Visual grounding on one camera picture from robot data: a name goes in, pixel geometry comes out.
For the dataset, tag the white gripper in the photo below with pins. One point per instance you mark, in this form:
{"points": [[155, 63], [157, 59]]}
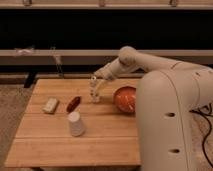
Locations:
{"points": [[97, 87]]}

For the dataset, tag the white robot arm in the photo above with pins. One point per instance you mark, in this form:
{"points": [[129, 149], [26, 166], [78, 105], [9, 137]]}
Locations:
{"points": [[165, 95]]}

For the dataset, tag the dark red pepper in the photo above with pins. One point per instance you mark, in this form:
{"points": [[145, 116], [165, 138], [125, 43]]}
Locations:
{"points": [[73, 104]]}

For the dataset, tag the orange ceramic bowl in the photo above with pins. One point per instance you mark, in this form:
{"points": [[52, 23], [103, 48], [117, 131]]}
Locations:
{"points": [[124, 99]]}

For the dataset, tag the white paper cup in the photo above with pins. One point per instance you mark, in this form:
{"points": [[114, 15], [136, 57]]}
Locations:
{"points": [[76, 125]]}

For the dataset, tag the white rectangular block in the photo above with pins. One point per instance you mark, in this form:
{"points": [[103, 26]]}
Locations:
{"points": [[50, 105]]}

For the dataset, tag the wooden table board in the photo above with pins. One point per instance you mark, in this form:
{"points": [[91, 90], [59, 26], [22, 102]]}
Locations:
{"points": [[43, 140]]}

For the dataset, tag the lower grey rail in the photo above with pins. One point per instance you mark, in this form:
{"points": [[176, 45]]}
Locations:
{"points": [[93, 57]]}

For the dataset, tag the grey rail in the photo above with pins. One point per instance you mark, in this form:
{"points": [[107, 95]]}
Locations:
{"points": [[93, 57], [107, 4]]}

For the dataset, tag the upper grey rail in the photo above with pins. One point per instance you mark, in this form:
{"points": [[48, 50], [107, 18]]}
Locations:
{"points": [[107, 4]]}

